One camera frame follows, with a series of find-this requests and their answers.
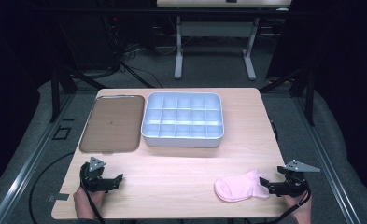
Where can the brown translucent lid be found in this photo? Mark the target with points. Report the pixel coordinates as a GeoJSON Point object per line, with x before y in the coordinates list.
{"type": "Point", "coordinates": [112, 124]}

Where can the pink sock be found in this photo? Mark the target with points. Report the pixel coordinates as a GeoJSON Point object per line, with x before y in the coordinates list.
{"type": "Point", "coordinates": [240, 188]}

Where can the white divided storage box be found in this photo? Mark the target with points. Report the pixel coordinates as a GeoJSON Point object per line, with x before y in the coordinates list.
{"type": "Point", "coordinates": [182, 119]}

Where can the grey tape piece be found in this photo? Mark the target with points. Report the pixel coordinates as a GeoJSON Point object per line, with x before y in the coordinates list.
{"type": "Point", "coordinates": [59, 197]}

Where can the person's left hand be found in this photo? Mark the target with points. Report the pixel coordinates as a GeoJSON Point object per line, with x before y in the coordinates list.
{"type": "Point", "coordinates": [84, 202]}

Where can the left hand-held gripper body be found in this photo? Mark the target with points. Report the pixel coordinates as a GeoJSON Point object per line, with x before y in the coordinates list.
{"type": "Point", "coordinates": [92, 182]}

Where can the aluminium floor rail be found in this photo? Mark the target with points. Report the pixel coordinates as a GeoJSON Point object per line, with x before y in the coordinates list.
{"type": "Point", "coordinates": [25, 168]}
{"type": "Point", "coordinates": [327, 168]}

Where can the white desk with metal legs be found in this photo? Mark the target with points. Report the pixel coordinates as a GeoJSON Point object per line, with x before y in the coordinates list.
{"type": "Point", "coordinates": [215, 29]}

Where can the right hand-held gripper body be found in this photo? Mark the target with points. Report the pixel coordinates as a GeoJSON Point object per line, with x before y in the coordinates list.
{"type": "Point", "coordinates": [291, 186]}

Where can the black metal stand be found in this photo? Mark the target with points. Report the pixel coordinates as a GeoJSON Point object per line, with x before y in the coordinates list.
{"type": "Point", "coordinates": [56, 93]}
{"type": "Point", "coordinates": [310, 93]}

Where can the person's right hand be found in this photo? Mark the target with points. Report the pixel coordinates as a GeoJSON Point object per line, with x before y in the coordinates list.
{"type": "Point", "coordinates": [301, 211]}

